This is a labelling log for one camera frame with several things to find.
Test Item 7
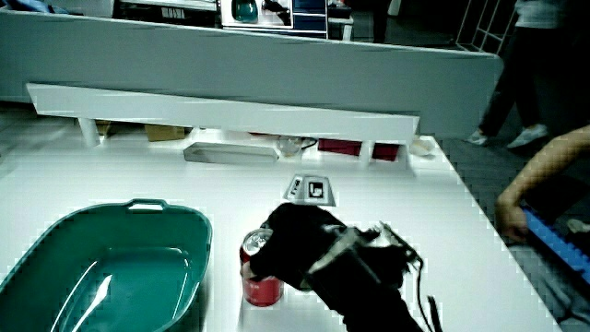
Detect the clear glass cup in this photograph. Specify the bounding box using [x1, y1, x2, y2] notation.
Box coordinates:
[276, 136, 304, 158]

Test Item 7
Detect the white desk shelf riser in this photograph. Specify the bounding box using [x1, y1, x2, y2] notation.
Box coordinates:
[26, 82, 421, 168]

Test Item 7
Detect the white wire rack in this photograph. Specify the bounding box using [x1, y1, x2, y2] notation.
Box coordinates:
[454, 0, 520, 53]

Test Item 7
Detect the white desk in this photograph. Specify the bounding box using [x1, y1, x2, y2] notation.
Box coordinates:
[0, 103, 561, 332]

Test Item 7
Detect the another person's forearm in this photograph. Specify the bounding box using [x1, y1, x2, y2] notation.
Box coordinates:
[500, 124, 590, 204]

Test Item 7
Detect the red box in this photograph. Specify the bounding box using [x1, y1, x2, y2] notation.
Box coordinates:
[317, 137, 400, 162]

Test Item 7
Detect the green plastic basin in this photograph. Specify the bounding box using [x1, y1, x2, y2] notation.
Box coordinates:
[0, 198, 214, 332]

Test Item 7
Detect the grey shallow tray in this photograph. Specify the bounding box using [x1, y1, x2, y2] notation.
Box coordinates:
[183, 141, 280, 165]

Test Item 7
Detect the grey partition panel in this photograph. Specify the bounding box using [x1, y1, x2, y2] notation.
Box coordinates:
[0, 9, 504, 140]

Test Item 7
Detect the black cable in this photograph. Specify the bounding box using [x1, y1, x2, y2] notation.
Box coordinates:
[412, 255, 444, 332]

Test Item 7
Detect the red cola can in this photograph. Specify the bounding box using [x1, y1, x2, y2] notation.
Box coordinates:
[238, 227, 286, 308]

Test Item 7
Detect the person's right hand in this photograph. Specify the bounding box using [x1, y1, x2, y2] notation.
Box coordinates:
[248, 173, 375, 292]

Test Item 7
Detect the blue studded plastic board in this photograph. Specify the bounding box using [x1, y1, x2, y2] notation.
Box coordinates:
[522, 206, 590, 285]

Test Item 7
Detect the white box with teal item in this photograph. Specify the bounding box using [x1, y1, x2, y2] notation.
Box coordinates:
[219, 0, 294, 30]

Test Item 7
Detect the brown cardboard box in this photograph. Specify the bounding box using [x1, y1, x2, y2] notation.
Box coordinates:
[144, 124, 188, 143]

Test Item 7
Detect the blue drawer cabinet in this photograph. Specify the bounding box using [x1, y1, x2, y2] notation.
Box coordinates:
[291, 0, 329, 40]

